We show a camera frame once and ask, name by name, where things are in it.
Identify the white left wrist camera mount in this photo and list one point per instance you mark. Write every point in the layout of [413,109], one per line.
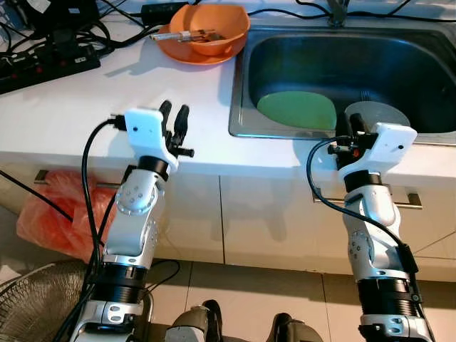
[146,132]

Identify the stainless steel sink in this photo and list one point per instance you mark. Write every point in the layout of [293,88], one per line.
[320,64]

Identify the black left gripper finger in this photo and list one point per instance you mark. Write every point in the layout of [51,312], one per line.
[165,117]
[182,125]

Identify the robot leg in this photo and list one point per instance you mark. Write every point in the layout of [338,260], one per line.
[292,329]
[189,324]

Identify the orange plastic bowl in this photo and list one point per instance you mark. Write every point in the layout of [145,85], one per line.
[228,21]

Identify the robot left leg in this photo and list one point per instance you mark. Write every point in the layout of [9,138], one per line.
[189,324]

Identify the grey bowl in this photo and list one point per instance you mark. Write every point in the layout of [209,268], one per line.
[385,112]

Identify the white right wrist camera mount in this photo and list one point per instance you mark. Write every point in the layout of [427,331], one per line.
[388,146]

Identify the red plastic bag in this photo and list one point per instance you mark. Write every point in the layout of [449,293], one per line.
[57,214]

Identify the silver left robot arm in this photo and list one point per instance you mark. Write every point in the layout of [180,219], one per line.
[135,214]

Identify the black electronic box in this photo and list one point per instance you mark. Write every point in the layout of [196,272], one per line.
[64,14]

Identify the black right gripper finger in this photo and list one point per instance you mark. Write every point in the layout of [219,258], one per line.
[356,126]
[342,125]

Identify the dark sink faucet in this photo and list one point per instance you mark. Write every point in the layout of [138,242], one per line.
[338,13]

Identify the black power adapter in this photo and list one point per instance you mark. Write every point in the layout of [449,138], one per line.
[162,13]

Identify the black power strip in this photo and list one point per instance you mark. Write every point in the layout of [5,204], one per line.
[50,68]

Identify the white kitchen cabinet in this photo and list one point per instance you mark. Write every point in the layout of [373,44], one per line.
[263,221]

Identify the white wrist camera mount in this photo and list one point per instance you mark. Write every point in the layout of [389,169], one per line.
[146,132]
[388,146]

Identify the robot right leg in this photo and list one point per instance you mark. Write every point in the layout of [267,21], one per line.
[292,329]

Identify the green plate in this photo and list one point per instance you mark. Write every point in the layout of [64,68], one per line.
[296,110]

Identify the orange plastic plate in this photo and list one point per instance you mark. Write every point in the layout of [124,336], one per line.
[192,57]

